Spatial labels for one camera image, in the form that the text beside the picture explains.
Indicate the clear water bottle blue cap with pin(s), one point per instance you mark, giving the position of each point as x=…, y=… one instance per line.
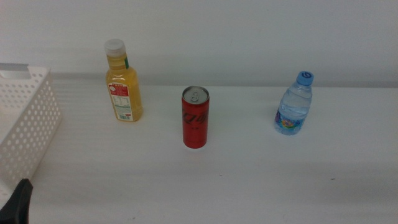
x=293, y=105

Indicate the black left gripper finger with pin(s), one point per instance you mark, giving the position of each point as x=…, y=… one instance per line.
x=17, y=205

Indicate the white perforated plastic basket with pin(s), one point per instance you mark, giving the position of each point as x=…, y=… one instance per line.
x=31, y=124

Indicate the red soda can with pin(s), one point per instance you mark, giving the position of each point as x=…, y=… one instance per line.
x=195, y=124

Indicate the yellow juice bottle white cap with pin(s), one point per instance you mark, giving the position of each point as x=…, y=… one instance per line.
x=129, y=93

